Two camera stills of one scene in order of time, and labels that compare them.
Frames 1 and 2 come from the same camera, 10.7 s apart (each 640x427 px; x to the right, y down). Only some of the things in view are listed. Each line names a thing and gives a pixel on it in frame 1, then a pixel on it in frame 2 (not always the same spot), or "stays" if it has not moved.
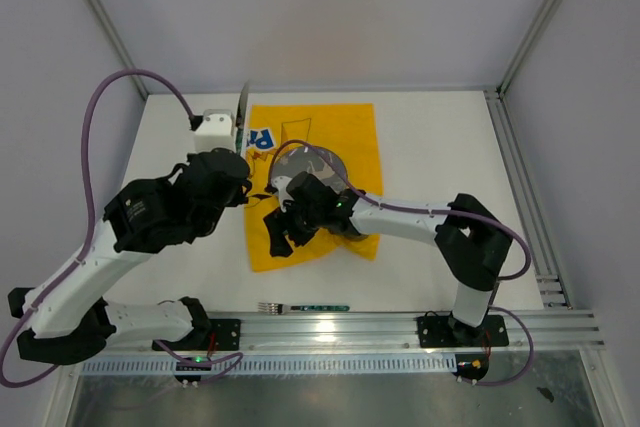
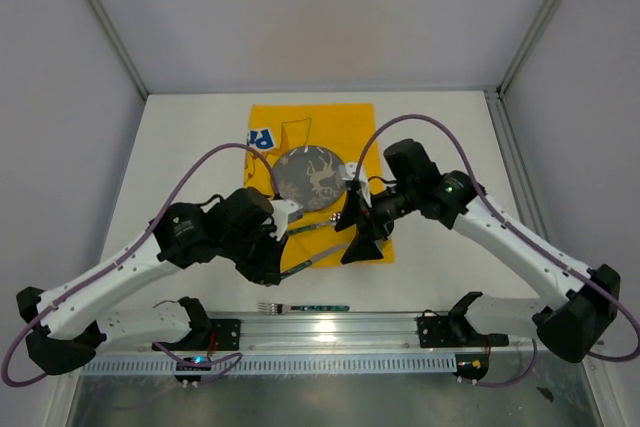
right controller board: (471, 365) stays
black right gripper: (277, 222) → (362, 247)
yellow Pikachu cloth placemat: (349, 129) stays
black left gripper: (240, 199) → (267, 271)
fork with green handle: (271, 308) stays
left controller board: (192, 364) stays
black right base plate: (439, 330) stays
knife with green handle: (242, 104) → (309, 262)
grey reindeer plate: (315, 160) stays
